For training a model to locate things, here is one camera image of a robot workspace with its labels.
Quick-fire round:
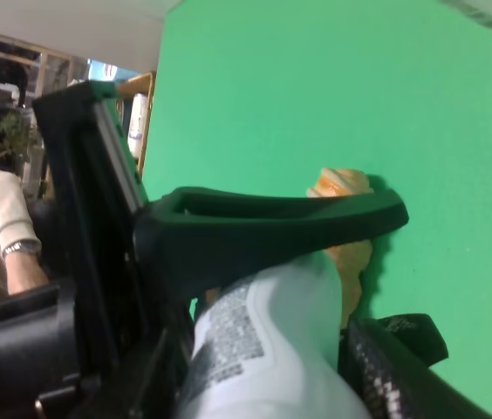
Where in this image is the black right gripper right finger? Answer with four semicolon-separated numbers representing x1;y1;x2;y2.
338;313;492;419

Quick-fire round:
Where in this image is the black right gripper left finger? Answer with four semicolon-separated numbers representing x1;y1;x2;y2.
133;188;409;303

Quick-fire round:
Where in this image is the white bottle black cap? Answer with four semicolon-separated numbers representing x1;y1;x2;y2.
174;252;370;418

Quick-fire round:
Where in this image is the orange white striped plush roll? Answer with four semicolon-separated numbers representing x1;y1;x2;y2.
307;168;373;329

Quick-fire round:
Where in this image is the green potted plant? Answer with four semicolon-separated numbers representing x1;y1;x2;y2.
0;112;41;162

